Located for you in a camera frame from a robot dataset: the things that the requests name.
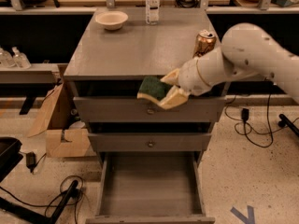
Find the gold drink can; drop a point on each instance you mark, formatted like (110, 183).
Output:
(204, 43)

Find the clear sanitizer bottle right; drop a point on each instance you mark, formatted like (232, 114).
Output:
(20, 59)

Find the beige paper bowl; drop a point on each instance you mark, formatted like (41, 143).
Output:
(111, 20)

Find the grey top drawer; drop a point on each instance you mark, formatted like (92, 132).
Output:
(119, 109)

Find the grey wooden drawer cabinet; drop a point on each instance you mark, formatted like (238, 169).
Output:
(114, 63)

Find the black bin left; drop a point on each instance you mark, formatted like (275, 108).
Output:
(9, 155)

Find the brown cardboard box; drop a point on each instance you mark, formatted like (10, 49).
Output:
(54, 119)

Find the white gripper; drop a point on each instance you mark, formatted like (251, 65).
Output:
(191, 77)

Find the green yellow sponge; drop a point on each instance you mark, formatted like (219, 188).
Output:
(153, 89)

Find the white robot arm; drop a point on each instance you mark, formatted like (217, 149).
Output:
(245, 50)

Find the clear plastic water bottle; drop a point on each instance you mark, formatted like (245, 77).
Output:
(152, 11)

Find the clear sanitizer bottle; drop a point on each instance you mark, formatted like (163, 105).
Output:
(6, 59)
(20, 59)

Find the black power adapter left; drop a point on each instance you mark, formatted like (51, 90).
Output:
(31, 161)

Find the blue tape floor mark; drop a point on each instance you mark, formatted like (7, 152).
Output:
(249, 218)

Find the clear sanitizer bottle left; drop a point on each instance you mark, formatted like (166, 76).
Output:
(6, 59)

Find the black power adapter right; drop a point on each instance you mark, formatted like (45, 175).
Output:
(245, 114)

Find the grey middle drawer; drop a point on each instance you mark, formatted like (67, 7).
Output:
(110, 142)

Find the black power adapter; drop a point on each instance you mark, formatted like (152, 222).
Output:
(245, 114)
(31, 161)

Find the grey open bottom drawer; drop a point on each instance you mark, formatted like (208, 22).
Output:
(150, 188)

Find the black stand leg right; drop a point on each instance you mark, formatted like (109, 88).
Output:
(284, 121)

